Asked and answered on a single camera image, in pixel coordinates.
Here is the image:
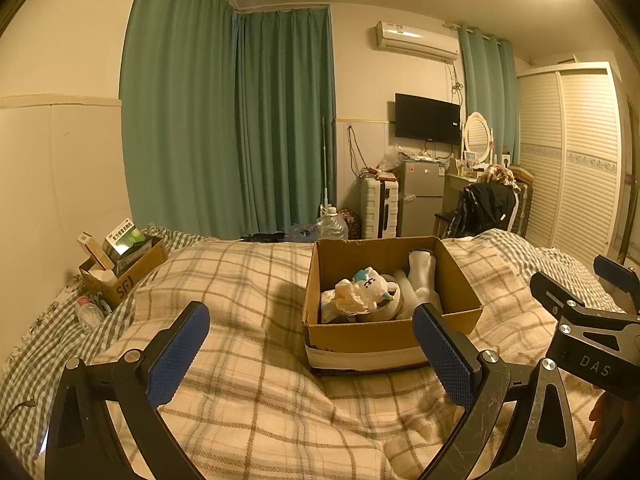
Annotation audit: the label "green printed box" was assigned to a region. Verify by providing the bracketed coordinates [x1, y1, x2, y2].
[102, 217, 147, 262]

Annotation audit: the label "oval white mirror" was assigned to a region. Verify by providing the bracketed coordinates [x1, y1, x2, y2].
[462, 111, 494, 163]

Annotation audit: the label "wide green curtain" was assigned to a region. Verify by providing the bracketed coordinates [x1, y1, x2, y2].
[120, 0, 239, 242]

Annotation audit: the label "small cardboard carton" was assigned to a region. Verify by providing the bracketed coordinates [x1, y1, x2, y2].
[79, 234, 170, 311]

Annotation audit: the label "cardboard box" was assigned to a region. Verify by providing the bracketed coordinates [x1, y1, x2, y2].
[303, 236, 484, 376]

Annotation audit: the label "white cylindrical tumbler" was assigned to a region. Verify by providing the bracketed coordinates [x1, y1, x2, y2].
[407, 249, 442, 303]

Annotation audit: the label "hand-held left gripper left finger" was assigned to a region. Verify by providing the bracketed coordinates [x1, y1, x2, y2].
[44, 301, 211, 480]

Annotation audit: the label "white bowl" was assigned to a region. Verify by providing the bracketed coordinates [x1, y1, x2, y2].
[357, 292, 402, 322]

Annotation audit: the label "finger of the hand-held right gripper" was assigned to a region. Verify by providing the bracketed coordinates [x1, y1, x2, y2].
[530, 272, 640, 342]
[594, 255, 640, 311]

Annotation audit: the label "dark chair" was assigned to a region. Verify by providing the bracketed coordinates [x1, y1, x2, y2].
[434, 185, 521, 239]

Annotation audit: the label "tan fluffy scarf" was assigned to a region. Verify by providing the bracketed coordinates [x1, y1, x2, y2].
[479, 164, 516, 190]

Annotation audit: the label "clear water jug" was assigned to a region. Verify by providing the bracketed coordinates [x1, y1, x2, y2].
[316, 206, 349, 242]

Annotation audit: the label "brown suitcase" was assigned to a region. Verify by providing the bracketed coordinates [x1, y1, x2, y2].
[509, 180, 535, 239]

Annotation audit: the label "white rounded bottle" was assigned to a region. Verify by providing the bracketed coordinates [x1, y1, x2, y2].
[392, 270, 426, 319]

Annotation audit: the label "person's right hand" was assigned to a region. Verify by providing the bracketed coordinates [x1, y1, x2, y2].
[589, 392, 613, 442]

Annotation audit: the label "white slatted wardrobe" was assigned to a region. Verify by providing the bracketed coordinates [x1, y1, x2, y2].
[516, 62, 629, 261]

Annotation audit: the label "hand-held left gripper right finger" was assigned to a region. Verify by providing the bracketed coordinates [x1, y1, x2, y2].
[412, 302, 583, 480]

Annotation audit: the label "clear plastic bag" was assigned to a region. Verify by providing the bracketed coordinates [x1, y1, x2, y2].
[377, 147, 404, 172]

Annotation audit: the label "silver fridge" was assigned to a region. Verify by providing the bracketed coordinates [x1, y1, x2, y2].
[398, 159, 446, 239]

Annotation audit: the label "white air conditioner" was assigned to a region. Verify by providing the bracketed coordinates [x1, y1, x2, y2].
[375, 21, 460, 64]

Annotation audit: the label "dark patterned bag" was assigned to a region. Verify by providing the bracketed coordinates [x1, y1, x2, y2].
[340, 210, 362, 240]

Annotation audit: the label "white plush toy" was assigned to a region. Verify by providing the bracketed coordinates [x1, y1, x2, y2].
[350, 266, 401, 311]

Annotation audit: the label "narrow green curtain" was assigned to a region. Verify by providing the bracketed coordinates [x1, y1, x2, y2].
[457, 25, 521, 169]

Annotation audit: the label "green checked bedsheet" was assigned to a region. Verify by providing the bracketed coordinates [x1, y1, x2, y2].
[0, 227, 170, 461]

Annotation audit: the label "beige plaid blanket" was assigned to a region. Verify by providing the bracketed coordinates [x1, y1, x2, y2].
[30, 237, 601, 480]

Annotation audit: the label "white mop pole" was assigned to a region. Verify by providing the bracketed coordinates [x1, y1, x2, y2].
[320, 116, 334, 209]

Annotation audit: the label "white suitcase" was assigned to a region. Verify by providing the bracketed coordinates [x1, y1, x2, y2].
[360, 176, 401, 240]

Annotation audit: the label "green window curtain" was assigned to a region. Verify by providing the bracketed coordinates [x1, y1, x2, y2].
[232, 7, 337, 237]

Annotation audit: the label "black wall television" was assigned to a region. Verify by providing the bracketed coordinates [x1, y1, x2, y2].
[394, 92, 461, 145]

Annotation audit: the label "white plastic bag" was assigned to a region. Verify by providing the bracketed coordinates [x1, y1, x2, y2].
[319, 281, 373, 325]

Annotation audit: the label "hanging wall cables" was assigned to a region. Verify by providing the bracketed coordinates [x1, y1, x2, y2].
[347, 125, 369, 177]

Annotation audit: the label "slim beige box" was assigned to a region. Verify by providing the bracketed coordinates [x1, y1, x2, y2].
[77, 232, 117, 272]

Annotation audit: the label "black jacket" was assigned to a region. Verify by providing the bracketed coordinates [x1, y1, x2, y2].
[452, 182, 518, 239]

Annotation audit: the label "green checked quilt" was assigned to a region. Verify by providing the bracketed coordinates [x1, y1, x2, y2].
[472, 228, 626, 313]

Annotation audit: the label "clear plastic bottle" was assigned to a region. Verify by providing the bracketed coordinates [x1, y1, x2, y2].
[75, 297, 107, 332]

